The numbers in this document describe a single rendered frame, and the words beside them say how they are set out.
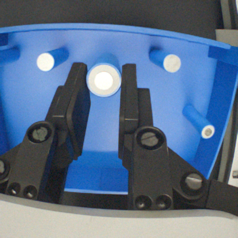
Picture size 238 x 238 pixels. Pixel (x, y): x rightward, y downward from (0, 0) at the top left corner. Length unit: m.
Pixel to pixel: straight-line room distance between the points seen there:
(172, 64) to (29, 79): 0.17
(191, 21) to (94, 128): 0.54
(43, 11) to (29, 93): 0.45
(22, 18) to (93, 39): 0.50
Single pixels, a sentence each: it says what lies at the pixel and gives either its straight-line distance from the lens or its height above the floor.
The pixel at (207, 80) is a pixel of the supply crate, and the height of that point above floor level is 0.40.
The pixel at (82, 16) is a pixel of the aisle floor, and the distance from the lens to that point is 0.65.
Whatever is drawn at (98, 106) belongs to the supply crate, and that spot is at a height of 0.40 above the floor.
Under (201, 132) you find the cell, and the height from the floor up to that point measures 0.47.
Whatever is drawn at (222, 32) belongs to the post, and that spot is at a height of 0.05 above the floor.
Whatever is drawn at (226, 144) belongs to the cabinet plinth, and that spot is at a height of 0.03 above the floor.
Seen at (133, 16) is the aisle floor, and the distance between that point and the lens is 0.65.
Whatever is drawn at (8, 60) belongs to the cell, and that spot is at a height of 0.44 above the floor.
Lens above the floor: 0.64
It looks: 67 degrees down
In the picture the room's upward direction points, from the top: 172 degrees clockwise
